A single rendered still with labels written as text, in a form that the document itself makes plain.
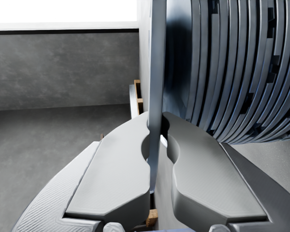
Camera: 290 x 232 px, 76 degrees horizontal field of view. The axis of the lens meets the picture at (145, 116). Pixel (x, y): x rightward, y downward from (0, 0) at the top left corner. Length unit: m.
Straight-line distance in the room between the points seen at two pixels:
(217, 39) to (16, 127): 5.36
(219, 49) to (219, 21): 0.02
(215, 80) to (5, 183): 4.68
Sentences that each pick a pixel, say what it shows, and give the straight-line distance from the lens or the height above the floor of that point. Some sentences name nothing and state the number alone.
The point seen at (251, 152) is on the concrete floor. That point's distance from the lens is 0.58.
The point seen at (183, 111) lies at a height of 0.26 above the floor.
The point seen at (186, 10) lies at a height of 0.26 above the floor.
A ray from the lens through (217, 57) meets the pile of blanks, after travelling 0.18.
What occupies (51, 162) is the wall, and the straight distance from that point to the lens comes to 4.55.
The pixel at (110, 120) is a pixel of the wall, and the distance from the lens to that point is 4.80.
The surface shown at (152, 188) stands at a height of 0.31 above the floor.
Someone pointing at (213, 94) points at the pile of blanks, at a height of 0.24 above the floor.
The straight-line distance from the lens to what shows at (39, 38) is 4.19.
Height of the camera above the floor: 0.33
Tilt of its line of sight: 6 degrees down
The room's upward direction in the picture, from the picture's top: 94 degrees counter-clockwise
